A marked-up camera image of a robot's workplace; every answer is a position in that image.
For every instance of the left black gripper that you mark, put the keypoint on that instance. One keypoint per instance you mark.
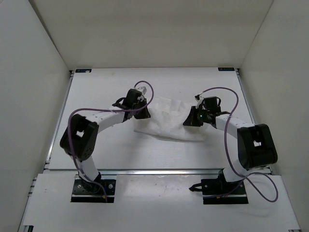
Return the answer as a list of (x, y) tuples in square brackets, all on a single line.
[(145, 114)]

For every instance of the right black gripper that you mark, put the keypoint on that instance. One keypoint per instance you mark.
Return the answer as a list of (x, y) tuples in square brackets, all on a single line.
[(191, 120)]

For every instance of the white skirt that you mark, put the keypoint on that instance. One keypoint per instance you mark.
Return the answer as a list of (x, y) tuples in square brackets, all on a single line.
[(167, 117)]

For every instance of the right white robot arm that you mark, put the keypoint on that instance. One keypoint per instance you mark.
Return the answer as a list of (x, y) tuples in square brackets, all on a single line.
[(255, 146)]

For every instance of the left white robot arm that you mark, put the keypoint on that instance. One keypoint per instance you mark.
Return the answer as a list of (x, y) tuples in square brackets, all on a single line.
[(79, 138)]

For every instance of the left blue corner label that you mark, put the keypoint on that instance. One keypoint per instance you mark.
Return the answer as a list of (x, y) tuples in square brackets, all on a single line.
[(83, 70)]

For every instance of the blue corner label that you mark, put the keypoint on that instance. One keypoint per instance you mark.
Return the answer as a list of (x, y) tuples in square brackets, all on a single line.
[(83, 70), (226, 69)]

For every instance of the right blue corner label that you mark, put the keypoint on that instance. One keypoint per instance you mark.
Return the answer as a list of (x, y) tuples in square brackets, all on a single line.
[(226, 69)]

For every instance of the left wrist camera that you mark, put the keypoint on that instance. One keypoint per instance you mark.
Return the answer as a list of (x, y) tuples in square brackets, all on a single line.
[(143, 90)]

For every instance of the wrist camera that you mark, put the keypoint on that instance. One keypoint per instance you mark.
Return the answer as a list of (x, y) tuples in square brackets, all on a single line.
[(200, 101), (143, 90)]

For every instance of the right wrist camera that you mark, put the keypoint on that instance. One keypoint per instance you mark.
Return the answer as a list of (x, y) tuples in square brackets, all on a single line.
[(200, 101)]

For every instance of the aluminium table rail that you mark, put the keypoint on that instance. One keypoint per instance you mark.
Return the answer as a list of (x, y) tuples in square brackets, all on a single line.
[(159, 171)]

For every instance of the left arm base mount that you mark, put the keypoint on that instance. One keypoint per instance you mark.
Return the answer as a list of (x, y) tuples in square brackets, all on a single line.
[(86, 192)]

